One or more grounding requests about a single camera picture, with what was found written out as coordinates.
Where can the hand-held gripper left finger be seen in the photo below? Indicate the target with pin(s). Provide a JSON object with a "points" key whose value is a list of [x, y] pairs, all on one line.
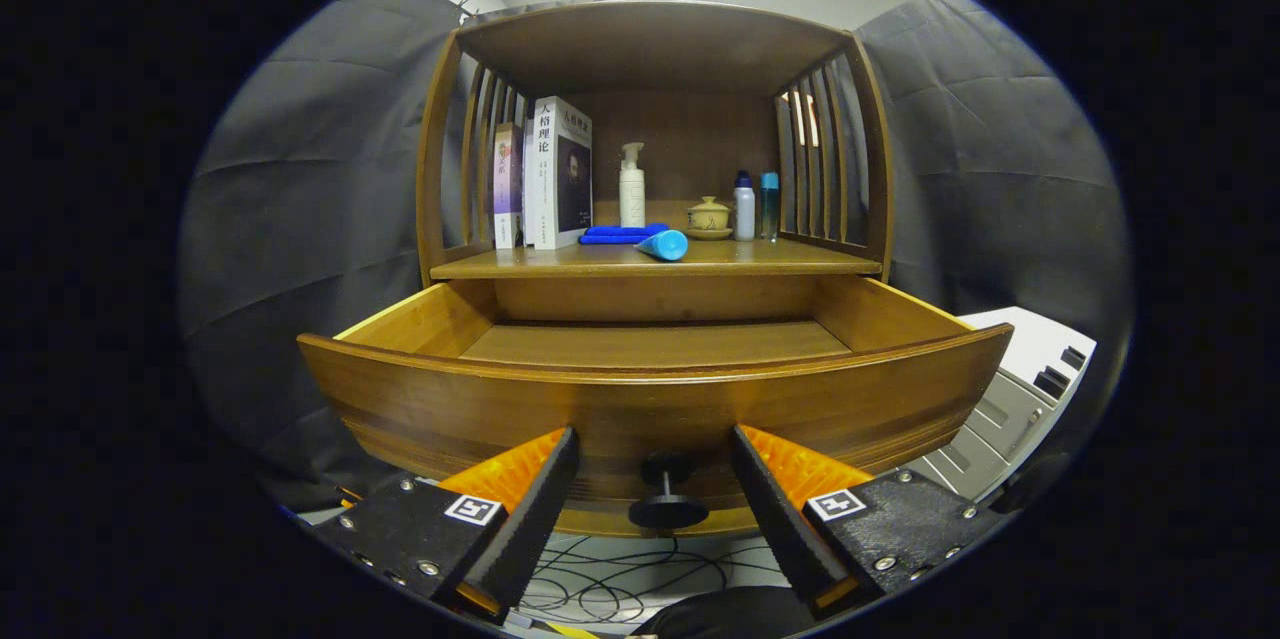
{"points": [[535, 514]]}

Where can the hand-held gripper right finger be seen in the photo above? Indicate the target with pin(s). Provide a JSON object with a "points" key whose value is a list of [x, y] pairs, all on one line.
{"points": [[775, 519]]}

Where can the black round drawer knob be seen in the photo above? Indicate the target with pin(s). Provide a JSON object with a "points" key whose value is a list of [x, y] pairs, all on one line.
{"points": [[665, 504]]}

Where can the wooden drawer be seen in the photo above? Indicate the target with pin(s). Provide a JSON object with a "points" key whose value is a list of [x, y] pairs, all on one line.
{"points": [[450, 409]]}

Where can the blue white cosmetic tube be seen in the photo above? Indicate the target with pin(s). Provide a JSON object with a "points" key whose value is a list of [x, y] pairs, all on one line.
{"points": [[665, 244]]}

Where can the wooden countertop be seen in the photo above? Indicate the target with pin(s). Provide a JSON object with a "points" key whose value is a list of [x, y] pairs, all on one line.
{"points": [[770, 259]]}

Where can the wooden cabinet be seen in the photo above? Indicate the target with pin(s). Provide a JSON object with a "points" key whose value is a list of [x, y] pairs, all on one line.
{"points": [[650, 49]]}

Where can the white grey printer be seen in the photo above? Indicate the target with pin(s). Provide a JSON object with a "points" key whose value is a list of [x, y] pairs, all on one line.
{"points": [[1010, 389]]}

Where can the blue folded cloth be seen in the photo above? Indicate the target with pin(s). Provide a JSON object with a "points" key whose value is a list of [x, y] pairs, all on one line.
{"points": [[615, 234]]}

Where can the yellow lidded teacup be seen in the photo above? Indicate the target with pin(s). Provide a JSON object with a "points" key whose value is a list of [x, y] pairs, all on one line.
{"points": [[709, 216]]}

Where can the white bottle blue cap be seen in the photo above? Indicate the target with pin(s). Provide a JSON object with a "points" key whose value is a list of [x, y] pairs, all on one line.
{"points": [[744, 209]]}

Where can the teal slim bottle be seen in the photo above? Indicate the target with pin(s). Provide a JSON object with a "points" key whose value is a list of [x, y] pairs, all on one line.
{"points": [[769, 204]]}

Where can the purple white book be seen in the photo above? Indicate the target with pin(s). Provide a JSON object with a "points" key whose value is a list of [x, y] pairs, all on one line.
{"points": [[506, 184]]}

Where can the white pump bottle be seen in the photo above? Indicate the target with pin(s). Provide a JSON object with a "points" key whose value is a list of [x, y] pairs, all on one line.
{"points": [[631, 194]]}

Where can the white portrait book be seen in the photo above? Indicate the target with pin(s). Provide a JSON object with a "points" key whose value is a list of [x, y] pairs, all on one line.
{"points": [[560, 174]]}

